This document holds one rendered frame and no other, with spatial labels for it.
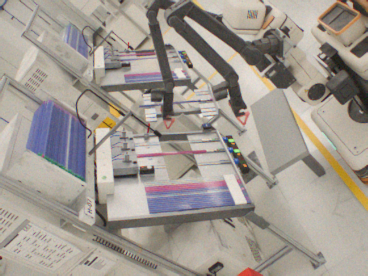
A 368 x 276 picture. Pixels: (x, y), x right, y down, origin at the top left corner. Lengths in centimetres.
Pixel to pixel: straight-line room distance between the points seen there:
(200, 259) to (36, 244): 87
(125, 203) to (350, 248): 133
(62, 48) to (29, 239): 159
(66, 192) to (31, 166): 21
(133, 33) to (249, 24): 492
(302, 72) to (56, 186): 131
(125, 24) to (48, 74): 372
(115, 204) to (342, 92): 127
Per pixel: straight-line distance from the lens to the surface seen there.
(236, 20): 176
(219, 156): 220
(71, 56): 300
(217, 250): 209
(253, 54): 166
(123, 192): 192
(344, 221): 249
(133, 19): 652
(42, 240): 186
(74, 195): 180
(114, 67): 327
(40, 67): 295
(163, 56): 203
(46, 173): 173
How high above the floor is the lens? 210
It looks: 32 degrees down
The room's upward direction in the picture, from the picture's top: 53 degrees counter-clockwise
